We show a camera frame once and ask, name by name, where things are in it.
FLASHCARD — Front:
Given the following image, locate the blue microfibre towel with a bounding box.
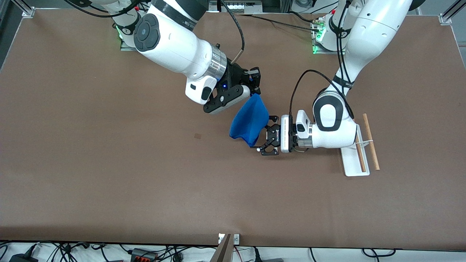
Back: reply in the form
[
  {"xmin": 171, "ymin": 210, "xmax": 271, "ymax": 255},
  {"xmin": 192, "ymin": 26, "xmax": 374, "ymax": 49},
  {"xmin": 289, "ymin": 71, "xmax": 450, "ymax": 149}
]
[{"xmin": 229, "ymin": 94, "xmax": 270, "ymax": 147}]

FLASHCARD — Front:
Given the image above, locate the white rack with wooden rods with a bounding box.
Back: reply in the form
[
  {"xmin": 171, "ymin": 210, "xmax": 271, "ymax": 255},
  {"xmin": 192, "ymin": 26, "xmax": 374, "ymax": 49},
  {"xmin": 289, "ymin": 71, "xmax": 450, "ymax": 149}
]
[{"xmin": 340, "ymin": 114, "xmax": 380, "ymax": 177}]

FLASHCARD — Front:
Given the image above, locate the white socket box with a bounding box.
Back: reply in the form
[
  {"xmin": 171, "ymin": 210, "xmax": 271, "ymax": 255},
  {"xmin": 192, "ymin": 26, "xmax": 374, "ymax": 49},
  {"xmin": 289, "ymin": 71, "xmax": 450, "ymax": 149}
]
[{"xmin": 226, "ymin": 0, "xmax": 263, "ymax": 14}]

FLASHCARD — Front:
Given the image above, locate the red and black connector block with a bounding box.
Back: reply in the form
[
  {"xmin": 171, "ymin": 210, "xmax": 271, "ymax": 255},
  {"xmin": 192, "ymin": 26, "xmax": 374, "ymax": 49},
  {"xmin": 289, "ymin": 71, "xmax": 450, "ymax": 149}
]
[{"xmin": 130, "ymin": 248, "xmax": 158, "ymax": 262}]

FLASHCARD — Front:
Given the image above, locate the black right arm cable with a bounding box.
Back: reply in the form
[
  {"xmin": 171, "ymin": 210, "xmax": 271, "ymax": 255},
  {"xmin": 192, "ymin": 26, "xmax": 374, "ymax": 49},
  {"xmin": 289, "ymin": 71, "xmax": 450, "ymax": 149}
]
[{"xmin": 220, "ymin": 0, "xmax": 245, "ymax": 65}]

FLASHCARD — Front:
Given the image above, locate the long black table cable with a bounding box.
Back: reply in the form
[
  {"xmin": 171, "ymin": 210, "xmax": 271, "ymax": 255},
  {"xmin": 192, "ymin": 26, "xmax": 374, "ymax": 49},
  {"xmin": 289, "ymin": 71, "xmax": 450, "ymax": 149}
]
[{"xmin": 235, "ymin": 13, "xmax": 321, "ymax": 32}]

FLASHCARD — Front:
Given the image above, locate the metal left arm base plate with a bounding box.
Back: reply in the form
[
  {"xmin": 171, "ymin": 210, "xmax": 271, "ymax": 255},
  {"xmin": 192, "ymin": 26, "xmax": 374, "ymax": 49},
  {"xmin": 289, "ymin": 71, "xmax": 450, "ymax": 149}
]
[{"xmin": 311, "ymin": 18, "xmax": 352, "ymax": 55}]

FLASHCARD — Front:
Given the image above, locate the short black table cable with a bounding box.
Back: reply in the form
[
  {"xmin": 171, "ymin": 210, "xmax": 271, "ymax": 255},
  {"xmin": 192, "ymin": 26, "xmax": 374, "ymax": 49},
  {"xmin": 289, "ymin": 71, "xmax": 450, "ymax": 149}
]
[{"xmin": 288, "ymin": 12, "xmax": 317, "ymax": 23}]

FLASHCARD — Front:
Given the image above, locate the grey camera pole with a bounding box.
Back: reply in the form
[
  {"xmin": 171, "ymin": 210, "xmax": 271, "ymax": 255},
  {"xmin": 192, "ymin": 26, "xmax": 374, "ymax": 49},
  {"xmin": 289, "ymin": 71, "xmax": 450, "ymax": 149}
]
[{"xmin": 210, "ymin": 234, "xmax": 234, "ymax": 262}]

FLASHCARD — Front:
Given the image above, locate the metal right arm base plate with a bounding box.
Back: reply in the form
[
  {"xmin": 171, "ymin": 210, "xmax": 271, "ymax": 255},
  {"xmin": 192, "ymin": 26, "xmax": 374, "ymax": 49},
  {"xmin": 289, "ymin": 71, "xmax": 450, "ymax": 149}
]
[{"xmin": 120, "ymin": 36, "xmax": 141, "ymax": 52}]

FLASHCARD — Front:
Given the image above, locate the looped black floor cable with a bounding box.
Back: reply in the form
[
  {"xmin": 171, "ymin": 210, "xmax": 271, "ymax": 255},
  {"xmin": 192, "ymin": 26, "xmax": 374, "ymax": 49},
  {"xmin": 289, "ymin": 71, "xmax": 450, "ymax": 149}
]
[{"xmin": 362, "ymin": 248, "xmax": 396, "ymax": 258}]

